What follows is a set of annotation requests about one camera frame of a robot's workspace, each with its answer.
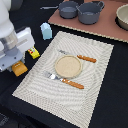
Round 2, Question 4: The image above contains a beige round plate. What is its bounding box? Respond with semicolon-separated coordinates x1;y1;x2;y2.
55;55;82;78

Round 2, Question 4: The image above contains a white woven placemat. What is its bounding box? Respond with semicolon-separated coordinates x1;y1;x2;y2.
13;31;113;128

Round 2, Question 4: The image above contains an orange bread loaf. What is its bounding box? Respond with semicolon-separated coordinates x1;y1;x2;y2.
12;61;27;76

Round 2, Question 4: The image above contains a knife with wooden handle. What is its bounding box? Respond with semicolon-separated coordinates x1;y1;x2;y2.
57;49;97;63

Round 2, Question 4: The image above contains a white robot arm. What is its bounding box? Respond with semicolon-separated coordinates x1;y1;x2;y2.
0;0;35;72

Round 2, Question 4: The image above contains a grey saucepan with handle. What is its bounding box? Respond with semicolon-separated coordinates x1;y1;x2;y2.
40;0;80;20

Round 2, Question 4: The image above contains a cream bowl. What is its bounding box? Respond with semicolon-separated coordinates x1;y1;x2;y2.
116;4;128;30

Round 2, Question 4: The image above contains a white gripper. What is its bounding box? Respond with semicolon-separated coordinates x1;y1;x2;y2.
0;27;35;72

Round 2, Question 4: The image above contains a grey pot with handles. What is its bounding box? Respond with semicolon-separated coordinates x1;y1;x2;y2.
77;1;105;25

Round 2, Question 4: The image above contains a fork with wooden handle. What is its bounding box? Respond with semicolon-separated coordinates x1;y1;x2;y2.
43;71;84;89

